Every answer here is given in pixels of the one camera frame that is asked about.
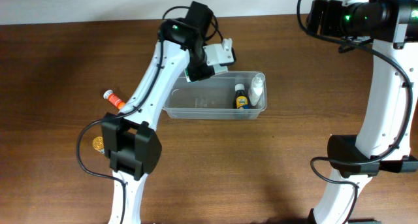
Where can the orange tablet tube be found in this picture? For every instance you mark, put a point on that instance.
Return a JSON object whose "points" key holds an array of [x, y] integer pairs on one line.
{"points": [[111, 97]]}

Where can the white green medicine box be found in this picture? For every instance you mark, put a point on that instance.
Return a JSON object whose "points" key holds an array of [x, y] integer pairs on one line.
{"points": [[204, 72]]}

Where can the clear plastic container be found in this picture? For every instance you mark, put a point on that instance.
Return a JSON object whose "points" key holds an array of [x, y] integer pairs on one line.
{"points": [[213, 98]]}

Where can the gold foil coin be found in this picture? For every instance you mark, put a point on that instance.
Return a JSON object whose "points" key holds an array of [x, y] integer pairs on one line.
{"points": [[98, 144]]}

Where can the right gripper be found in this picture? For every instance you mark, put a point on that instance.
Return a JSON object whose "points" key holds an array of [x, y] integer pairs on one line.
{"points": [[332, 10]]}

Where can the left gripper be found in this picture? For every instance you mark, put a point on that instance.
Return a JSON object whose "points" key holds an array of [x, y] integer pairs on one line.
{"points": [[205, 70]]}

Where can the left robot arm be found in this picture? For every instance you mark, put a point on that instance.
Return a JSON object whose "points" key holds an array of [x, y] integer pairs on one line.
{"points": [[130, 140]]}

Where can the dark dropper bottle white cap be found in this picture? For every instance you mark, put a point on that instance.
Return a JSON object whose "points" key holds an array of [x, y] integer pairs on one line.
{"points": [[240, 100]]}

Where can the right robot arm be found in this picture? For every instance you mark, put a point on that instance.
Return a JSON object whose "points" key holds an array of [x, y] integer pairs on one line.
{"points": [[386, 29]]}

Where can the white spray bottle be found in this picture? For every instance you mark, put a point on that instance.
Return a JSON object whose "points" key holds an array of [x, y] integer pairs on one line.
{"points": [[256, 88]]}

